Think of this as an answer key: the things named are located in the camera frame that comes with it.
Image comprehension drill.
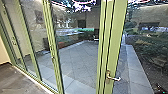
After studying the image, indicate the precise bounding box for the beige outdoor building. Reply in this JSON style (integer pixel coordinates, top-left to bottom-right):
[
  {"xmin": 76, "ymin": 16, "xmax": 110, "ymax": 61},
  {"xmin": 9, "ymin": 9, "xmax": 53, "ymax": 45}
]
[{"xmin": 64, "ymin": 4, "xmax": 102, "ymax": 32}]

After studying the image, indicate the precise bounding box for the garden shrub bed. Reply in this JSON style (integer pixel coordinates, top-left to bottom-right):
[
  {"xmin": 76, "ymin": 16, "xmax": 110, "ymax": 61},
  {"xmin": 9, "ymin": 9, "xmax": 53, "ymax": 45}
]
[{"xmin": 124, "ymin": 19, "xmax": 168, "ymax": 86}]

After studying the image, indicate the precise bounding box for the green hedge planter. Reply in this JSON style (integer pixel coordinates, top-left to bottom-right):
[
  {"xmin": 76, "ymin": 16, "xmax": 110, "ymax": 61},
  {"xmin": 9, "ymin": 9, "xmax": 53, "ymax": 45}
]
[{"xmin": 42, "ymin": 28, "xmax": 100, "ymax": 51}]

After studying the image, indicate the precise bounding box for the black outdoor chair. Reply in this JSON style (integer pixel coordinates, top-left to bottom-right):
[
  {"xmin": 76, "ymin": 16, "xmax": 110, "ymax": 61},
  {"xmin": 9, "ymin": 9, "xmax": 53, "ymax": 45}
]
[{"xmin": 92, "ymin": 30, "xmax": 101, "ymax": 44}]

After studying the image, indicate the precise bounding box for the green framed glass wall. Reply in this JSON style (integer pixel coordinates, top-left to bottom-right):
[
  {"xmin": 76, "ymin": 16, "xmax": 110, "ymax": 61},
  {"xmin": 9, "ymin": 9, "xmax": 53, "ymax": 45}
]
[{"xmin": 0, "ymin": 0, "xmax": 66, "ymax": 94}]

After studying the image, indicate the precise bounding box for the green framed glass door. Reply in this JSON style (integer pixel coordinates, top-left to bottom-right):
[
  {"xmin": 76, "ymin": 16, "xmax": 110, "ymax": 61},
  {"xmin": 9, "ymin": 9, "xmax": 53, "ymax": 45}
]
[{"xmin": 95, "ymin": 0, "xmax": 130, "ymax": 94}]

